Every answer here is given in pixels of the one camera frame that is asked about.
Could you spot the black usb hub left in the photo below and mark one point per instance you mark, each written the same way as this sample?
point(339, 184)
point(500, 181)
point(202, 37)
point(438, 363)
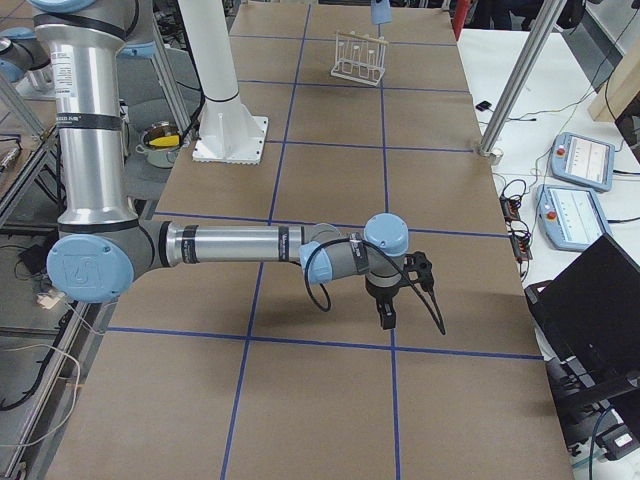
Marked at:
point(510, 209)

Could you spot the white power strip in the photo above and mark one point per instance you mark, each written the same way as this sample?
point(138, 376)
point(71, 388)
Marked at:
point(48, 300)

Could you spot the black laptop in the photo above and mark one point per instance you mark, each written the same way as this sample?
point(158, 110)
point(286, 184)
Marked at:
point(591, 311)

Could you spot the near grey teach pendant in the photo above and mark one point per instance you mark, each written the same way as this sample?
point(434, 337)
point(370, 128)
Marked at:
point(571, 217)

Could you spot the black usb hub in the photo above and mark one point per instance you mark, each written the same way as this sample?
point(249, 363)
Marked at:
point(520, 248)
point(510, 209)

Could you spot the light blue plastic cup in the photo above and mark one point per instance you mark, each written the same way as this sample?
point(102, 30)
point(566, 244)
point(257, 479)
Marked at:
point(381, 12)

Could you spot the grey teach pendant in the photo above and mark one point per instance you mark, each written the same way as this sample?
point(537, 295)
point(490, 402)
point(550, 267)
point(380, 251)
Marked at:
point(571, 217)
point(583, 161)

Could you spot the metal pot with corn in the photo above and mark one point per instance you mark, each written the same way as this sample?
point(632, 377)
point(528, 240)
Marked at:
point(160, 144)

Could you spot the black power adapter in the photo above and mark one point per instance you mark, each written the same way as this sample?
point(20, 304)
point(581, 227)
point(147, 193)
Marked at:
point(483, 106)

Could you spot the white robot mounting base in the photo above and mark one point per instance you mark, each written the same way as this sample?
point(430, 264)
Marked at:
point(228, 132)

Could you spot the black usb hub right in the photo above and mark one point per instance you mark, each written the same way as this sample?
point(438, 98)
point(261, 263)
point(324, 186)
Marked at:
point(520, 248)

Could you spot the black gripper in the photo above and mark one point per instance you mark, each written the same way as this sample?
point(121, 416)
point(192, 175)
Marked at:
point(378, 296)

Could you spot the aluminium frame post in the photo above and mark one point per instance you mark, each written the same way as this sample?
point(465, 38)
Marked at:
point(535, 42)

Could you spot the far grey teach pendant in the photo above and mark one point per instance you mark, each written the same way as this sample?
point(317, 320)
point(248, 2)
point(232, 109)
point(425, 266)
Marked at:
point(583, 161)

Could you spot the wooden board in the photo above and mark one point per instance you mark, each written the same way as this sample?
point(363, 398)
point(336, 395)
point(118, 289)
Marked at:
point(621, 87)

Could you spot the white wire cup holder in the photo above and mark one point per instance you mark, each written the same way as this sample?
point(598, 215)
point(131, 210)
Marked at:
point(359, 58)

